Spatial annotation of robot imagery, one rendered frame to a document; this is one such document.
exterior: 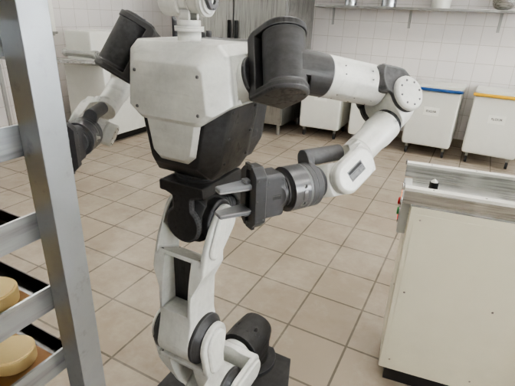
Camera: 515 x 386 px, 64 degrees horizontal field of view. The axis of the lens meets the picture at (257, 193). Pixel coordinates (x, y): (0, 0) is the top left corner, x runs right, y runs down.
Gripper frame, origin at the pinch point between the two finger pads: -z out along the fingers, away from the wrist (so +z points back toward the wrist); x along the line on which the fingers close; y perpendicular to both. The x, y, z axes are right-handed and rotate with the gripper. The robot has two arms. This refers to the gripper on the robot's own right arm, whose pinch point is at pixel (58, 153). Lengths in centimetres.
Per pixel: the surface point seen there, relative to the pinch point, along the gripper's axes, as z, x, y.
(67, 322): -53, -1, 22
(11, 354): -53, -7, 15
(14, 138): -53, 19, 21
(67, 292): -54, 3, 23
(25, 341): -51, -7, 16
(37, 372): -55, -7, 19
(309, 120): 423, -92, 126
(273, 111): 421, -81, 80
